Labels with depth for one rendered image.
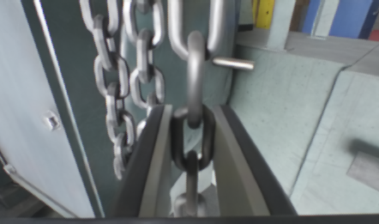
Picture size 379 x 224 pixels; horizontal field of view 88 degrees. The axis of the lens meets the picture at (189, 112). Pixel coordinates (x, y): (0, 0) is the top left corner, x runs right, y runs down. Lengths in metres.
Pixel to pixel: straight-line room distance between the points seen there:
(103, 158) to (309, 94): 0.47
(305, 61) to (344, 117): 0.15
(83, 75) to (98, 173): 0.10
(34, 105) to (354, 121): 0.49
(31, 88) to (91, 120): 0.05
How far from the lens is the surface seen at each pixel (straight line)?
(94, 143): 0.20
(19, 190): 0.50
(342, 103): 0.48
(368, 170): 0.43
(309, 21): 3.21
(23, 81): 0.20
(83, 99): 0.18
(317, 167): 0.56
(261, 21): 2.23
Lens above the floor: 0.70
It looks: 29 degrees down
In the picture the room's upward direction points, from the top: 1 degrees clockwise
